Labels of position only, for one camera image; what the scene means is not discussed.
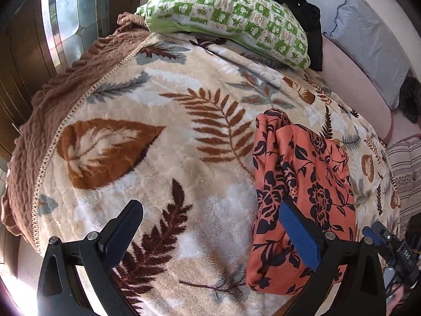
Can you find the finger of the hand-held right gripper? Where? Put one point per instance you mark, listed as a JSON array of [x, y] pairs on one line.
[[381, 237]]

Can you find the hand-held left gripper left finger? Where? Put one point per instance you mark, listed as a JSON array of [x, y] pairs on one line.
[[115, 237]]

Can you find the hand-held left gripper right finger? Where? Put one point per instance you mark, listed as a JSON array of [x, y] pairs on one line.
[[299, 233]]

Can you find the orange black floral garment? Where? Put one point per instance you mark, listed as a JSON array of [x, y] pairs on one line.
[[309, 171]]

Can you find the person's right hand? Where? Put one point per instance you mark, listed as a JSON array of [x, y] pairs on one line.
[[396, 299]]

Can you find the striped pink cushion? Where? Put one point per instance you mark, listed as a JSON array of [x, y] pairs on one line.
[[406, 168]]

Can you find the cream leaf print blanket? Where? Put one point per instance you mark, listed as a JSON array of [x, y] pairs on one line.
[[197, 158]]

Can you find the dark furry cushion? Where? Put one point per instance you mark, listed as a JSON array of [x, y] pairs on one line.
[[411, 98]]

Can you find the brown quilted bedspread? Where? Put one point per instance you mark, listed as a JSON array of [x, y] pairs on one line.
[[46, 112]]

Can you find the pink sofa cushion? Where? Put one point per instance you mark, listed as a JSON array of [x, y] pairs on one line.
[[355, 89]]

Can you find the brown wooden panel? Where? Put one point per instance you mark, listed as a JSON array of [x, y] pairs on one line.
[[23, 82]]

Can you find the blue-grey pillow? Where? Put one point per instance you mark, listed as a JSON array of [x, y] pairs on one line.
[[368, 42]]

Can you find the black cloth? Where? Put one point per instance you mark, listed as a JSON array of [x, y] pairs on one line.
[[302, 10]]

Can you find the glass window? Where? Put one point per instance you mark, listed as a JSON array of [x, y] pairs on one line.
[[72, 13]]

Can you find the green white checkered pillow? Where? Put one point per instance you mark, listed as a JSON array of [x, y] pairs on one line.
[[227, 16]]

